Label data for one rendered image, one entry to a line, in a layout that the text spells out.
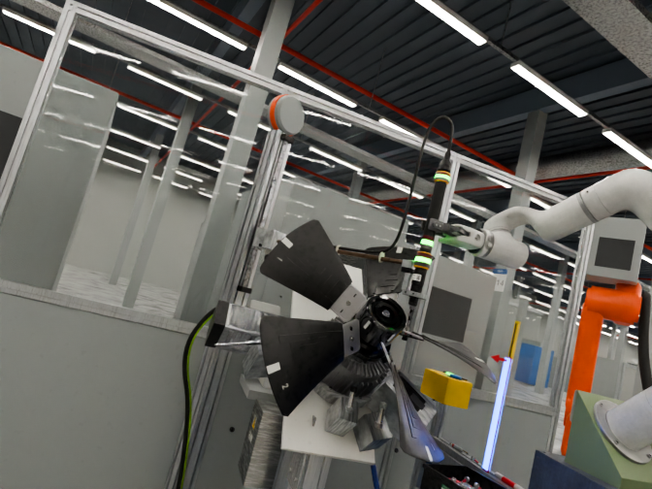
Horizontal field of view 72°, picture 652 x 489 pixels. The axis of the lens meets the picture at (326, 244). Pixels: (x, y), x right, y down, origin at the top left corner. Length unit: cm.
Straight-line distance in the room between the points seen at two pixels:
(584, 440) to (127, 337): 156
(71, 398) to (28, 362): 19
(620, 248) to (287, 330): 448
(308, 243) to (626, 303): 429
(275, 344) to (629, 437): 106
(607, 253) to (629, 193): 393
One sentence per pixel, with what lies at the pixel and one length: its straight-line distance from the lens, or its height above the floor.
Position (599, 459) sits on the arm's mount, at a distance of 161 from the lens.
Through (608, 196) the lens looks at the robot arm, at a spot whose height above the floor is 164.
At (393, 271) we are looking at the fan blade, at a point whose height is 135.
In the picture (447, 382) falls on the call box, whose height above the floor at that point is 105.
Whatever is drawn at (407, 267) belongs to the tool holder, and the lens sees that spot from 129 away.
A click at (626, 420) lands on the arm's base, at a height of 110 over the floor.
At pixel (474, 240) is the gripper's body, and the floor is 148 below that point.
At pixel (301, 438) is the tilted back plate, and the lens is 125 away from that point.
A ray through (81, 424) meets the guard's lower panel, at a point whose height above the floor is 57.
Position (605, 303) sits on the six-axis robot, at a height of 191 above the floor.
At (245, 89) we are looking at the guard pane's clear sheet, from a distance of 200.
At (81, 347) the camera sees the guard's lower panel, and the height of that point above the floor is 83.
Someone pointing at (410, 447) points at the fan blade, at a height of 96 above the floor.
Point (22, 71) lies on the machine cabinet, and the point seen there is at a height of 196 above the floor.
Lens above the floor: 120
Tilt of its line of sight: 7 degrees up
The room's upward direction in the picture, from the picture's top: 15 degrees clockwise
